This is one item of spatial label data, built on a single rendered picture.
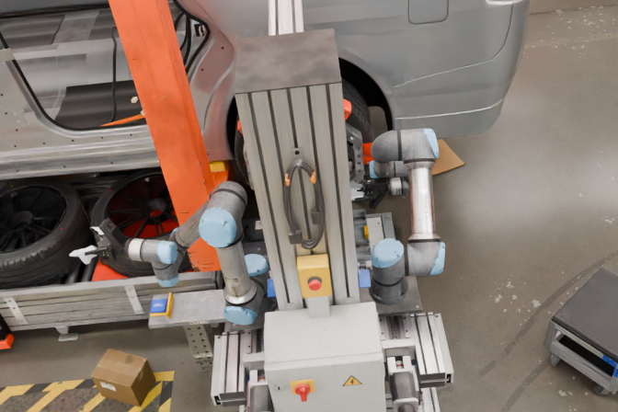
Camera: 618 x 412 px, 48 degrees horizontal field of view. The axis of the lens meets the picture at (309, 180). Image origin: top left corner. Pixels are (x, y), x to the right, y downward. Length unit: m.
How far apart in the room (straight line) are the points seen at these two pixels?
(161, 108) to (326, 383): 1.20
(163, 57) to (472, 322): 2.04
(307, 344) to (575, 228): 2.40
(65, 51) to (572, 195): 3.07
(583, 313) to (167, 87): 2.02
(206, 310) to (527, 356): 1.53
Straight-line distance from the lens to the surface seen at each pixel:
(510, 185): 4.39
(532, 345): 3.62
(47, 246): 3.75
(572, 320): 3.32
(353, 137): 3.14
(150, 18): 2.50
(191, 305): 3.28
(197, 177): 2.89
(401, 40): 3.14
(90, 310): 3.74
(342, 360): 2.04
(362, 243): 3.76
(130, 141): 3.51
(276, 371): 2.06
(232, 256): 2.29
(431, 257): 2.55
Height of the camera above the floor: 2.92
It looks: 41 degrees down
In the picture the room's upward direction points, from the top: 8 degrees counter-clockwise
